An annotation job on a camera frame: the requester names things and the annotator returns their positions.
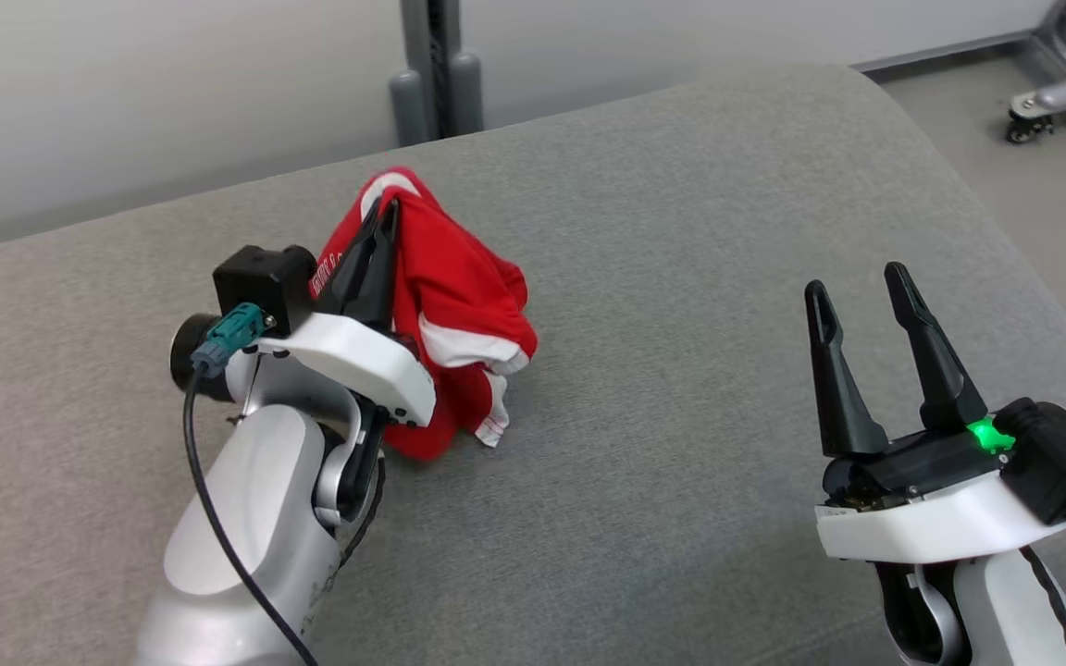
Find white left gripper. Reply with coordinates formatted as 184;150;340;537
255;197;438;429

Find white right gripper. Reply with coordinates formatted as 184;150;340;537
804;262;1066;565

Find red shorts with white trim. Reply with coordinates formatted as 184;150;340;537
309;166;539;462

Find grey fabric sofa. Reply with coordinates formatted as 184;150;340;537
0;63;1066;666

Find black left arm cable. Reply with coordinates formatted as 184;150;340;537
183;365;319;666

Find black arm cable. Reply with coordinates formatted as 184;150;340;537
1019;548;1066;666
183;365;319;666

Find grey partition post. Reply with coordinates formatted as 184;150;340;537
390;0;485;147

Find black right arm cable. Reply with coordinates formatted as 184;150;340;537
1019;548;1066;666

